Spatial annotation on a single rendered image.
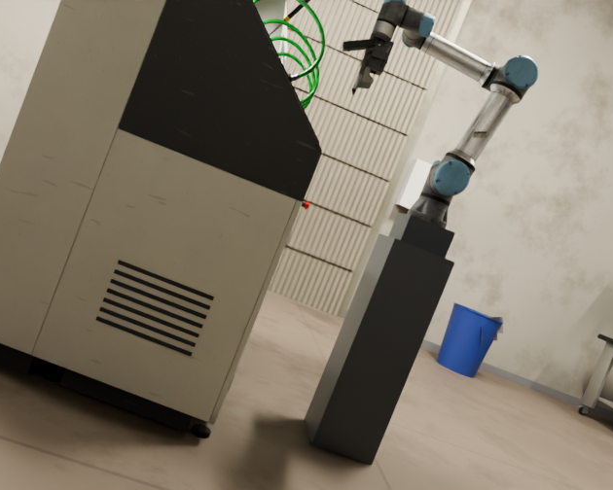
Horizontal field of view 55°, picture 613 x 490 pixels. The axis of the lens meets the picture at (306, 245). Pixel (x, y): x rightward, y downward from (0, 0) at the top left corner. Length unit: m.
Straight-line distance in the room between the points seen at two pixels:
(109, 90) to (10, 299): 0.68
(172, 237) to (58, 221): 0.33
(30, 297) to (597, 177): 5.45
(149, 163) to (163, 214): 0.15
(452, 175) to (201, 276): 0.91
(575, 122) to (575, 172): 0.47
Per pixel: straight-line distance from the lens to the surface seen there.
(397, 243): 2.09
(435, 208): 2.18
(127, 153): 1.81
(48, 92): 1.90
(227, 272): 1.75
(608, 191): 6.46
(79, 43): 1.90
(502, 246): 5.96
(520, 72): 2.17
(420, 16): 2.19
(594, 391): 6.12
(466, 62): 2.31
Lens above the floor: 0.75
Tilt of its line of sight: 2 degrees down
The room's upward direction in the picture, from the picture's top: 22 degrees clockwise
